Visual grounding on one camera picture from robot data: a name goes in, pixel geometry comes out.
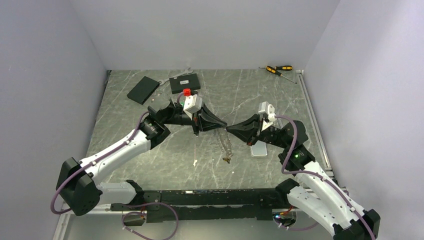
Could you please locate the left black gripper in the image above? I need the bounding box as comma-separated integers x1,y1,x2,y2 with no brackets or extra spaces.
162,102,227,136

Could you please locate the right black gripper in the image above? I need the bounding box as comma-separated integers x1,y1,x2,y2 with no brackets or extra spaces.
225,114,290,150

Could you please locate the large metal keyring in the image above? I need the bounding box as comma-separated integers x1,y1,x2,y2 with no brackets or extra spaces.
214,128,233,164

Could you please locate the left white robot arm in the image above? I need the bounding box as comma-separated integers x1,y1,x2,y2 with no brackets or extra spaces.
50,101,227,216

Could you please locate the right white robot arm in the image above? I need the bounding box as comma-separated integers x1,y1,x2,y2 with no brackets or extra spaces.
226,113,381,240

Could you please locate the white smartphone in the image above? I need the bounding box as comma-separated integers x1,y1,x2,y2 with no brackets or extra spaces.
250,141,268,157

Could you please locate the black box with label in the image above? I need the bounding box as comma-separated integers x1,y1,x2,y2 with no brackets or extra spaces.
169,73,201,94

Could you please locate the silver wrench at back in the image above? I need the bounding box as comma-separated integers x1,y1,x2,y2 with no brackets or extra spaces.
158,67,193,86

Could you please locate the yellow black screwdriver front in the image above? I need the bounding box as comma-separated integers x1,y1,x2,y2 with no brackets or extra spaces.
267,70,296,84

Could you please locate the yellow black screwdriver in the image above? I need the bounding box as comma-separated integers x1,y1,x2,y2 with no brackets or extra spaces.
260,65,293,72
267,70,296,84

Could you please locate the black flat box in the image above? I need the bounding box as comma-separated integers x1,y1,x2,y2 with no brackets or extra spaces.
126,76,160,105

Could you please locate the yellow black screwdriver rear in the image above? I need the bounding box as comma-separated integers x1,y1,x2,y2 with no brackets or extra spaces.
260,65,293,72

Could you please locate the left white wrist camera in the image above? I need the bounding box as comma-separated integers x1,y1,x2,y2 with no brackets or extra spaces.
183,88,203,115

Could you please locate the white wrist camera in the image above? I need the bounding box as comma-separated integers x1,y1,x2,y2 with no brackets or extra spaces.
183,88,203,115
258,101,277,131

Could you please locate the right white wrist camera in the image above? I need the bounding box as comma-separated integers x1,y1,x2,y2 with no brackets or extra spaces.
258,101,277,131

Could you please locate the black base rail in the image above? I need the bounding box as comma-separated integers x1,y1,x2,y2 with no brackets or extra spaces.
110,188,291,223

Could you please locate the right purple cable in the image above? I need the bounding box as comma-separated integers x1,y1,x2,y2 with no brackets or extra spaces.
272,114,377,240

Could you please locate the purple cable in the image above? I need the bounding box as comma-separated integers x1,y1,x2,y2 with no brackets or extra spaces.
272,114,377,240
49,91,186,240

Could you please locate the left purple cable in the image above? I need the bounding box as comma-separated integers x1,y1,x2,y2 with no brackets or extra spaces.
49,91,186,240

